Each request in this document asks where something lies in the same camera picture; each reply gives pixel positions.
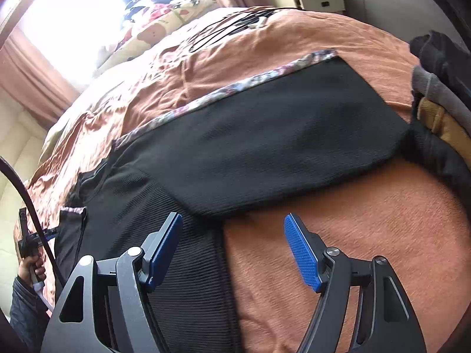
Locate bright window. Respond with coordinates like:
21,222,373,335
20,0,221,81

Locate black cables on bed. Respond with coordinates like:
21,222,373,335
187,6,277,53

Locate black shorts with floral trim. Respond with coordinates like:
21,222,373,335
54,49,410,353

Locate plain black folded garment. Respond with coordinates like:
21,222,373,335
400,116,471,208

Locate thick black cable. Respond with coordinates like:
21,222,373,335
0,156,67,292

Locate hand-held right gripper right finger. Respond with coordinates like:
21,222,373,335
283,213,427,353

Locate person's left hand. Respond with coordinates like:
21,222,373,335
18,255,48,284

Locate cream duvet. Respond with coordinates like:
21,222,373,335
40,77,124,164

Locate cream padded headboard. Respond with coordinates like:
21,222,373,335
0,92,49,210

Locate cream nightstand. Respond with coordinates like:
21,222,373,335
266,0,346,12

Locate grey folded garment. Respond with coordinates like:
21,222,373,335
411,65,471,135

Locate orange-brown blanket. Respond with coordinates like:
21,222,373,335
15,5,471,353

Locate black garment with white print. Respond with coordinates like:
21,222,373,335
409,33,471,94

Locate tan folded garment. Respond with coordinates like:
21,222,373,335
415,96,471,157

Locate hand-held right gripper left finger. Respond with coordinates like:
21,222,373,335
40,212,183,353

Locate red plush toy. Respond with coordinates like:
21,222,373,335
145,3,173,23

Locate pink curtain beside headboard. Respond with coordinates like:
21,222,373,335
0,26,89,130

